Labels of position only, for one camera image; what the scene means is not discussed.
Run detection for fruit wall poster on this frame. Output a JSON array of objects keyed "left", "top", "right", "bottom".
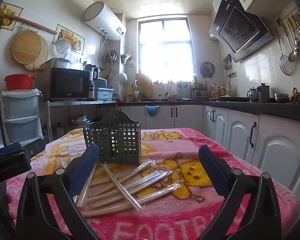
[
  {"left": 52, "top": 24, "right": 85, "bottom": 55},
  {"left": 0, "top": 2, "right": 24, "bottom": 32}
]

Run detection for black kitchen countertop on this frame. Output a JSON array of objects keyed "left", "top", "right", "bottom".
[{"left": 116, "top": 97, "right": 300, "bottom": 124}]

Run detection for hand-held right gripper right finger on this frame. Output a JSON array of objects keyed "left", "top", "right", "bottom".
[{"left": 198, "top": 144, "right": 282, "bottom": 240}]

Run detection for round bamboo mat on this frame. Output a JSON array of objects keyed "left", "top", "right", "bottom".
[{"left": 24, "top": 34, "right": 50, "bottom": 71}]

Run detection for black range hood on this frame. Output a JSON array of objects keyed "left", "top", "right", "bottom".
[{"left": 209, "top": 0, "right": 275, "bottom": 63}]

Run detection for teal knife holder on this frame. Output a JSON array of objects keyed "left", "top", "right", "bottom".
[{"left": 177, "top": 81, "right": 191, "bottom": 98}]

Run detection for pink printed blanket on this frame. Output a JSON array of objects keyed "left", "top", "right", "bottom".
[{"left": 5, "top": 127, "right": 300, "bottom": 240}]

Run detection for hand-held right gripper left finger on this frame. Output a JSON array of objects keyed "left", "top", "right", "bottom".
[{"left": 16, "top": 143, "right": 102, "bottom": 240}]

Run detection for black microwave oven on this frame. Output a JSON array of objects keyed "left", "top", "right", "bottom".
[{"left": 40, "top": 67, "right": 90, "bottom": 100}]

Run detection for green plastic utensil basket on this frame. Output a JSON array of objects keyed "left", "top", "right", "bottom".
[{"left": 83, "top": 110, "right": 142, "bottom": 166}]

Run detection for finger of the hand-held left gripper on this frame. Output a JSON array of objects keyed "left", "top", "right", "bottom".
[
  {"left": 24, "top": 138, "right": 47, "bottom": 158},
  {"left": 0, "top": 142, "right": 22, "bottom": 158}
]

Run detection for row of hanging kitchen utensils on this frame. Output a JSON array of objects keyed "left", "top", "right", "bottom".
[{"left": 275, "top": 5, "right": 300, "bottom": 77}]

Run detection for blue hanging bag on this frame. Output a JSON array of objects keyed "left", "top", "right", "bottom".
[{"left": 145, "top": 105, "right": 160, "bottom": 117}]

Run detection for wooden rolling pin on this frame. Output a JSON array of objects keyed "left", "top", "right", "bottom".
[{"left": 4, "top": 14, "right": 58, "bottom": 35}]

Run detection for wooden cutting board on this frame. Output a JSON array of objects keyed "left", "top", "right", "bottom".
[{"left": 135, "top": 73, "right": 153, "bottom": 97}]

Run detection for white countertop appliance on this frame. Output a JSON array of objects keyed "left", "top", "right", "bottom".
[{"left": 94, "top": 77, "right": 108, "bottom": 89}]

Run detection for white water heater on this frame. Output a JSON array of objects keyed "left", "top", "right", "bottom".
[{"left": 83, "top": 1, "right": 127, "bottom": 41}]

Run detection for pile of chopsticks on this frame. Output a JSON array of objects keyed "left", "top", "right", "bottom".
[{"left": 74, "top": 160, "right": 182, "bottom": 218}]

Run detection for row of condiment bottles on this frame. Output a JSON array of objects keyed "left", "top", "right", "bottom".
[{"left": 210, "top": 82, "right": 232, "bottom": 97}]

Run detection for round wooden board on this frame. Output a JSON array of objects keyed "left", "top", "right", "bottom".
[{"left": 12, "top": 30, "right": 42, "bottom": 64}]

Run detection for dark kettle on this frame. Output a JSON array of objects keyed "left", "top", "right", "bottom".
[{"left": 256, "top": 83, "right": 271, "bottom": 103}]

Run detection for red plastic basin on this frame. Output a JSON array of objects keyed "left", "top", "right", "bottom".
[{"left": 4, "top": 74, "right": 35, "bottom": 91}]

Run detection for dark blender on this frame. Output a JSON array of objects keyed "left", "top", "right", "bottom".
[{"left": 84, "top": 64, "right": 99, "bottom": 99}]

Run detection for blue dish box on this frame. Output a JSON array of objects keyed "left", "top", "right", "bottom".
[{"left": 95, "top": 87, "right": 115, "bottom": 100}]

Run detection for kitchen window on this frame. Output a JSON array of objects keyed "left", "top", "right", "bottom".
[{"left": 137, "top": 15, "right": 193, "bottom": 80}]

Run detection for white kitchen cabinets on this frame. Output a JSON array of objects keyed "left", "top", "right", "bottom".
[{"left": 116, "top": 104, "right": 300, "bottom": 205}]

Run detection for steel bowl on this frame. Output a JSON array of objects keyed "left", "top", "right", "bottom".
[{"left": 274, "top": 93, "right": 290, "bottom": 103}]

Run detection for stacked steel pots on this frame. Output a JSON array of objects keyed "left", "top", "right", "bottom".
[{"left": 67, "top": 114, "right": 90, "bottom": 130}]

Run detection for steel kitchen shelf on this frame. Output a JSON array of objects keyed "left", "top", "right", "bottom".
[{"left": 43, "top": 99, "right": 117, "bottom": 140}]

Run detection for wall utensil holder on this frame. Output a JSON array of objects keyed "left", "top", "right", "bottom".
[{"left": 120, "top": 52, "right": 136, "bottom": 67}]

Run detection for small hanging tools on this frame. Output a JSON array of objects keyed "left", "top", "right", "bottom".
[{"left": 222, "top": 54, "right": 237, "bottom": 78}]

